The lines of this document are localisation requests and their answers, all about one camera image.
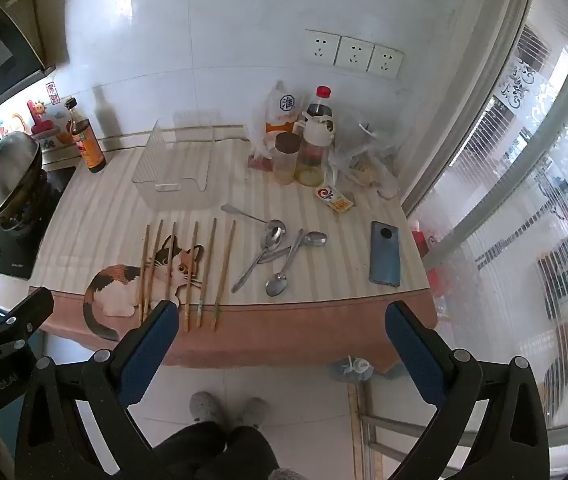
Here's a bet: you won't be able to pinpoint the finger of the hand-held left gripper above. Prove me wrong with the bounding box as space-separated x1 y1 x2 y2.
0 287 55 361

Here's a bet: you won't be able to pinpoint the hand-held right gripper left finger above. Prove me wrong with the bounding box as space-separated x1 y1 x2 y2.
16 300 179 480

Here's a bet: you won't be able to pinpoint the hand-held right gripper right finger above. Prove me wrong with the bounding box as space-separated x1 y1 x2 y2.
385 301 550 480

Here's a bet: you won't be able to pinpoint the metal spoon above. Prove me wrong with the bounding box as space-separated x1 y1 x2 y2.
265 229 305 297
231 227 285 294
221 203 287 235
258 231 329 265

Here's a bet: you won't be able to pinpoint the clear plastic container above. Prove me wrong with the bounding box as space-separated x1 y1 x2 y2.
132 116 217 197

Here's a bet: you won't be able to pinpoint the black gas stove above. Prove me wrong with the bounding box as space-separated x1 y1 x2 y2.
0 164 77 281

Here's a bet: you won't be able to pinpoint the grey slipper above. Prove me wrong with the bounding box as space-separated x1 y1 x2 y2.
189 391 226 428
234 397 271 430

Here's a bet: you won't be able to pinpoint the red plastic container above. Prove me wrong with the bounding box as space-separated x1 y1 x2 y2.
410 229 449 306

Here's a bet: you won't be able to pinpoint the blue smartphone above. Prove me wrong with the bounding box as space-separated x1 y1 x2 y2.
368 220 404 289

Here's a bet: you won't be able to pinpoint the striped cat print tablecloth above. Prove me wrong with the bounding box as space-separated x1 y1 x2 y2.
28 136 438 374

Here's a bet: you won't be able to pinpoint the steel wok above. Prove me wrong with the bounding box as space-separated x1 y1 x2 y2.
0 131 47 222

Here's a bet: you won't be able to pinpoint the person's dark trouser legs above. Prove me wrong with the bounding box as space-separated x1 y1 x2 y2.
150 420 279 480

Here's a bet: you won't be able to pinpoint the small white yellow packet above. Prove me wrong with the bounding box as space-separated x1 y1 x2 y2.
315 185 355 213

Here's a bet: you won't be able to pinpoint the dark sauce bottle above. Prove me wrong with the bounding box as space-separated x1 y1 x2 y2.
64 97 107 175

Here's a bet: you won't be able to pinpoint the crumpled clear plastic bags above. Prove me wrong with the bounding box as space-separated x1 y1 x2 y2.
245 102 405 199

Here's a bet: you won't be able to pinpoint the brown lid clear jar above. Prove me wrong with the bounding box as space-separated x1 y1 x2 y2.
274 132 301 186

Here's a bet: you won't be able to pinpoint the red cap cola bottle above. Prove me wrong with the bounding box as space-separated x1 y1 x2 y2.
306 86 335 122

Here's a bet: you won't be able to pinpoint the white orange salt bag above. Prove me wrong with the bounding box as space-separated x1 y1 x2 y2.
264 80 301 136

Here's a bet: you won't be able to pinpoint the metal table frame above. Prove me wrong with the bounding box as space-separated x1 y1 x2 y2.
348 372 437 480

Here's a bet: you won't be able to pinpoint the colourful wall sticker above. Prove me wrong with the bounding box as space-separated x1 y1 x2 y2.
0 79 78 153

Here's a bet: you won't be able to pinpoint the white wall socket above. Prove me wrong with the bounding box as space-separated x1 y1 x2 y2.
335 35 375 72
367 43 405 80
303 29 341 65

